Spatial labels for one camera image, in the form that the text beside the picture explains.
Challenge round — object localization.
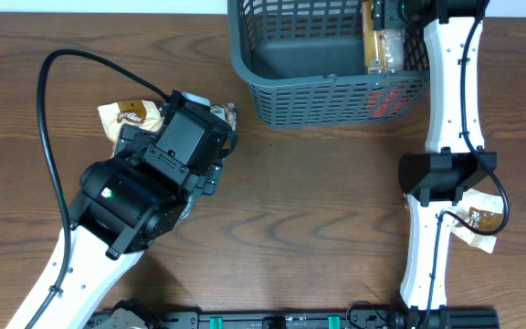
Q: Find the orange cracker sleeve package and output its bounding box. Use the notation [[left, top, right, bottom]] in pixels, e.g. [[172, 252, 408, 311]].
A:
[[361, 0, 408, 118]]

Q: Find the grey plastic lattice basket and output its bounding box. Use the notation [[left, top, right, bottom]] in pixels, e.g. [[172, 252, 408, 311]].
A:
[[227, 0, 429, 128]]

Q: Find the beige cookie bag with barcode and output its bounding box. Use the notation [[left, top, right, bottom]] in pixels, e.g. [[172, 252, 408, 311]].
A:
[[426, 188, 503, 254]]

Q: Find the beige PanBee snack bag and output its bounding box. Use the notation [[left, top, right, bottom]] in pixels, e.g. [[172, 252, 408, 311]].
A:
[[98, 100, 163, 148]]

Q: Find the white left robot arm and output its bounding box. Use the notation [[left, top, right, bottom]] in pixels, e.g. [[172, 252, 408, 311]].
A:
[[8, 101, 237, 328]]

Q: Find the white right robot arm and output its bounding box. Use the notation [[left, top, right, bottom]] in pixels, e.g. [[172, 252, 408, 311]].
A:
[[365, 1, 505, 328]]

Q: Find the black mounting rail base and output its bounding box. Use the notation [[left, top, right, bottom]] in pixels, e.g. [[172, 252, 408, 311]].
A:
[[84, 306, 500, 329]]

